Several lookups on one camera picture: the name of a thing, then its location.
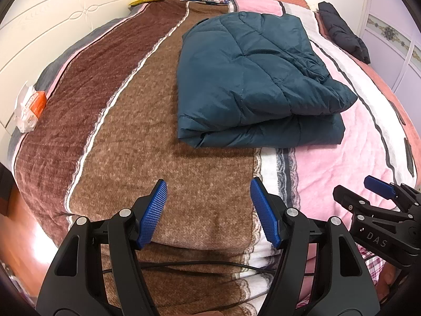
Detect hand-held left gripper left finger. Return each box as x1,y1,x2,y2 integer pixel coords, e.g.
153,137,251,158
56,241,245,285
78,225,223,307
36,179,168,316

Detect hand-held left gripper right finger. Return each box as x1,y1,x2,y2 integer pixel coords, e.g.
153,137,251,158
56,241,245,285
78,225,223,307
250,177,380,316

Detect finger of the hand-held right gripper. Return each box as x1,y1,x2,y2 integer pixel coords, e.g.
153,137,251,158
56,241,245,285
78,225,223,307
333,185,412,223
363,175,421,217

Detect teal padded jacket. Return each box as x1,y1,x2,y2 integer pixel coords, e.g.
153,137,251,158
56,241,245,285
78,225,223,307
176,11,358,149

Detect person's right hand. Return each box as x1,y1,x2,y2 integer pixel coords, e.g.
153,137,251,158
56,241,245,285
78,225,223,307
378,263,401,301

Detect pink plaid clothing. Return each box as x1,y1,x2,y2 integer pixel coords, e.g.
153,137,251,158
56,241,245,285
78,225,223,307
357,242,393,316

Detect brown pink striped blanket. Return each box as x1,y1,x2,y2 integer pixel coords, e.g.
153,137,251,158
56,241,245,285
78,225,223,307
7,0,421,316

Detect salmon bed sheet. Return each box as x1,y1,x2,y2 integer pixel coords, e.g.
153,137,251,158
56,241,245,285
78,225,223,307
260,0,421,186

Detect lilac wardrobe doors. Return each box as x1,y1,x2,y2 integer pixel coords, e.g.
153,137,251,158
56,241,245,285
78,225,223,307
360,5,421,107

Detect black padded garment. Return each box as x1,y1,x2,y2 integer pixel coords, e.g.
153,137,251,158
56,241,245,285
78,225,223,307
317,1,372,65

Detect orange white plastic packet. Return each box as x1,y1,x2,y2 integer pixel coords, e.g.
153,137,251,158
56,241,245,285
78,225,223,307
15,84,47,134

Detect white bed headboard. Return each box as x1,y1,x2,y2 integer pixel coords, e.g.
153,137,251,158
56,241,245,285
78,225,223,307
0,0,138,130

